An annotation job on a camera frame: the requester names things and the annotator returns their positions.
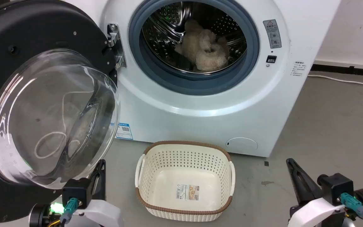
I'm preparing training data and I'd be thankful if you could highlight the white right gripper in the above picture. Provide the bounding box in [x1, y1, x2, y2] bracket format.
[286, 158, 346, 227]

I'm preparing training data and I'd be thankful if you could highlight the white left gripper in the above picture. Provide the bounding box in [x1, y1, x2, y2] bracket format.
[73, 159, 124, 227]

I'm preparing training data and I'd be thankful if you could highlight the black washer door glass window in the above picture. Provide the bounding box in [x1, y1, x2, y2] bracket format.
[0, 0, 121, 224]

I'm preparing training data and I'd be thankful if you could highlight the white front-load washing machine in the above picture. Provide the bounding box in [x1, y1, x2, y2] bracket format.
[62, 0, 342, 157]

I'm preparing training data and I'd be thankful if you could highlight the chrome door hinge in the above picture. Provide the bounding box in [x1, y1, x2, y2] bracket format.
[107, 23, 127, 69]

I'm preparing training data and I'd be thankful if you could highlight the cream laundry basket brown rim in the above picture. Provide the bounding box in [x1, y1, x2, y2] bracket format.
[135, 141, 235, 222]

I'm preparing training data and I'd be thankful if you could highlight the blue QR code sticker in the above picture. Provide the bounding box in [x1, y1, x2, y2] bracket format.
[115, 123, 134, 140]

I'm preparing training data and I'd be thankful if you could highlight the round drain filter cover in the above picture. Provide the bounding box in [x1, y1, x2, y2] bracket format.
[226, 137, 258, 155]

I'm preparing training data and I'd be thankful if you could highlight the paper product label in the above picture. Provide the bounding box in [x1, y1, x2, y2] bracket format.
[176, 184, 200, 201]

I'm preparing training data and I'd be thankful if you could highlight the printed text label sticker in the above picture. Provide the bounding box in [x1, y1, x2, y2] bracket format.
[290, 61, 307, 77]

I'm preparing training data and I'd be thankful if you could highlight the black baseboard strip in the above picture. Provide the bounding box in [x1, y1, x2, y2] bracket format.
[311, 64, 363, 78]

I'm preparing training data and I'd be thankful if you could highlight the grey warning sticker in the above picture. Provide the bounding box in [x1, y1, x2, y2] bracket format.
[263, 19, 282, 49]

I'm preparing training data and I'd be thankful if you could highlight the beige plush toy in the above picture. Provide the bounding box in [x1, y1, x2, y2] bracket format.
[174, 20, 230, 72]

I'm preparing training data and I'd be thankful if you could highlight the perforated steel washer drum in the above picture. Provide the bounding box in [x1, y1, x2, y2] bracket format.
[141, 0, 247, 74]

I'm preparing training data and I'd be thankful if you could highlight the teal left cable connector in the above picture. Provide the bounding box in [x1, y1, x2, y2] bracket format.
[60, 198, 79, 224]

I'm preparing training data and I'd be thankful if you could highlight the teal cable connector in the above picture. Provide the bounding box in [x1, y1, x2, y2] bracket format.
[60, 198, 79, 224]
[340, 193, 363, 218]

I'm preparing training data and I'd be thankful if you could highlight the teal right cable connector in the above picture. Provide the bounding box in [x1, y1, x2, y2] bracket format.
[340, 193, 363, 218]

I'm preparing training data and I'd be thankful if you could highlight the white floor cable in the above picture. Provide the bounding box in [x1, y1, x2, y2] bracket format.
[308, 74, 363, 86]

